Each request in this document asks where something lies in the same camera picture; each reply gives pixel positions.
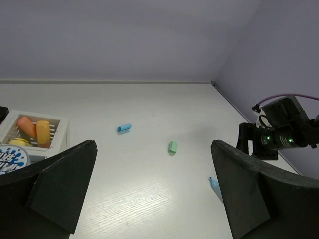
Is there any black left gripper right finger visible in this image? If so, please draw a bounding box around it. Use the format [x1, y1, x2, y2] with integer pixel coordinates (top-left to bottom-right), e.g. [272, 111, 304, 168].
[211, 140, 319, 239]

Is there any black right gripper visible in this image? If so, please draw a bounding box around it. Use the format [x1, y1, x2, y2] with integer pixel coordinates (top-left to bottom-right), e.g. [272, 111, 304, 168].
[236, 123, 308, 161]

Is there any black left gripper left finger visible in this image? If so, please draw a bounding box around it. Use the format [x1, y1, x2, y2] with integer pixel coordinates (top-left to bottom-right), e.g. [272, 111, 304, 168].
[0, 140, 97, 239]

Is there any blue highlighter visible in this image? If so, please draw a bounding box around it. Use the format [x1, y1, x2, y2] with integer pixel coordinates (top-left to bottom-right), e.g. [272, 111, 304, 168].
[209, 177, 223, 203]

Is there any blue slime jar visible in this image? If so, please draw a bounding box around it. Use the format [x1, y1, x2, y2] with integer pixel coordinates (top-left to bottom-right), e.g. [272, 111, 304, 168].
[0, 144, 30, 175]

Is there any yellow highlighter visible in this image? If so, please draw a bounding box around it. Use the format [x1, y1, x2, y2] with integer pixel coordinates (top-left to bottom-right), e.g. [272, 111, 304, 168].
[9, 138, 32, 147]

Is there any amber highlighter cap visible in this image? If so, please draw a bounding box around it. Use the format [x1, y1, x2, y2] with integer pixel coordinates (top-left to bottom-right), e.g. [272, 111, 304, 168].
[36, 120, 51, 148]

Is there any green highlighter cap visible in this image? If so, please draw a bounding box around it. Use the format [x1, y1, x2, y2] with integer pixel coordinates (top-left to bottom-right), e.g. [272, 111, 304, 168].
[168, 141, 178, 155]

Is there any blue highlighter cap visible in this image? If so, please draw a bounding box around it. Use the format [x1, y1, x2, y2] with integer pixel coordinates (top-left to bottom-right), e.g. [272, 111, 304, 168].
[117, 123, 132, 133]

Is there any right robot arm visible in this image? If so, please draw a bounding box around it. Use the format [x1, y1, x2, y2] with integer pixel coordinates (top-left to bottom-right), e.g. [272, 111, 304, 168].
[236, 116, 319, 161]

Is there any white slotted organizer box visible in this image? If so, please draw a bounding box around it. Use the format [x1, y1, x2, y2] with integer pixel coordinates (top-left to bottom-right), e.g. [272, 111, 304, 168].
[0, 110, 70, 163]

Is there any black organizer box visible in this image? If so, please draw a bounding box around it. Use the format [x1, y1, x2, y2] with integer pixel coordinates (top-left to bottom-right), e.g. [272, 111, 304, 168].
[0, 106, 9, 123]

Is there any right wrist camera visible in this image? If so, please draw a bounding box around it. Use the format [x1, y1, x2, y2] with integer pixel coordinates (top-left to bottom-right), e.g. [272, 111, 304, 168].
[252, 95, 310, 128]

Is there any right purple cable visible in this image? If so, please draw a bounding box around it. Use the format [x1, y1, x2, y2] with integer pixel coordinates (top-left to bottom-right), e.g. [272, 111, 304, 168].
[258, 93, 319, 105]

